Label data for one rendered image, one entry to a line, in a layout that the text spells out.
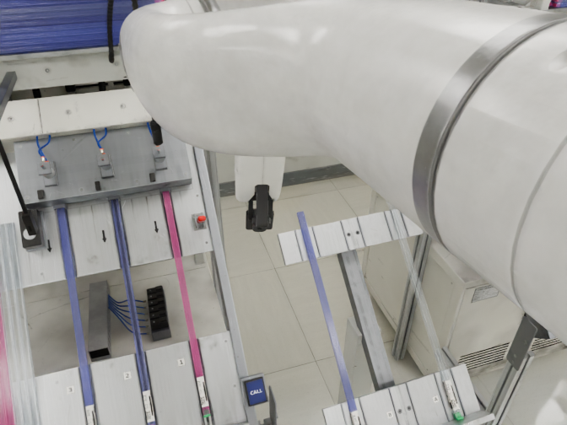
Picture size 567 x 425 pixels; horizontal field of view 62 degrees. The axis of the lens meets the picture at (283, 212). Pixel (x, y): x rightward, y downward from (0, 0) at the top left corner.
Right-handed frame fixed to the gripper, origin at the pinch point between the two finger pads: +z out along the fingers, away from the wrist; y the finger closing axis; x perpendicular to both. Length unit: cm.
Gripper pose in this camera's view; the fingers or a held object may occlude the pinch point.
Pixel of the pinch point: (258, 190)
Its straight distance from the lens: 59.4
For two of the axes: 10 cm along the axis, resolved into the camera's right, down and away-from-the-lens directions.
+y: 0.5, 8.8, -4.7
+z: -0.8, 4.7, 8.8
